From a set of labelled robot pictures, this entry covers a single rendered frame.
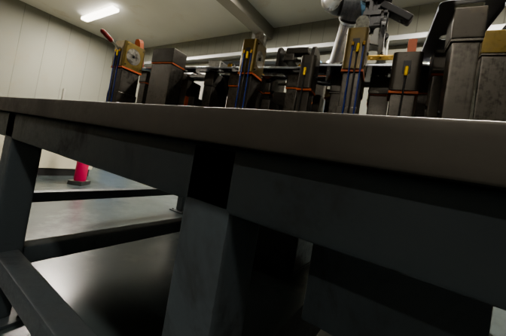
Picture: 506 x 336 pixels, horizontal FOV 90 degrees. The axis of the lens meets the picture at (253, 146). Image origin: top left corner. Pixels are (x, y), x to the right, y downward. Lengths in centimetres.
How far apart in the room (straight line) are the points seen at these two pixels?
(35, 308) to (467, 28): 107
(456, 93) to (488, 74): 28
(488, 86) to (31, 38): 704
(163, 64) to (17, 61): 593
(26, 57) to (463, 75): 695
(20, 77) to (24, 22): 107
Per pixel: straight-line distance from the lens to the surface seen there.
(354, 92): 76
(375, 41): 105
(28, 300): 88
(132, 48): 136
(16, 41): 705
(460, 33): 64
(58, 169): 392
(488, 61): 89
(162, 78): 116
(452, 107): 60
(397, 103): 77
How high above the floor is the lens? 66
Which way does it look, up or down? 2 degrees up
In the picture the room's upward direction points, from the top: 9 degrees clockwise
